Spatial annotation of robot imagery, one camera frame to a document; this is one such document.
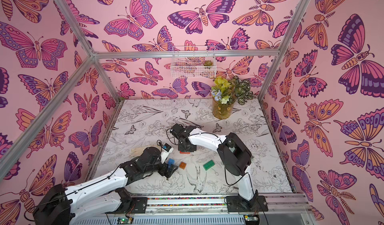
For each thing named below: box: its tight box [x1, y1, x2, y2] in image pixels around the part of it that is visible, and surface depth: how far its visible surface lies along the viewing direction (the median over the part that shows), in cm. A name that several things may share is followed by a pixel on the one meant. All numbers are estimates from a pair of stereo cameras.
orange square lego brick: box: [179, 161, 187, 170], surface depth 87 cm
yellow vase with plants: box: [211, 76, 256, 120], surface depth 98 cm
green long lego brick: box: [203, 159, 216, 171], surface depth 88 cm
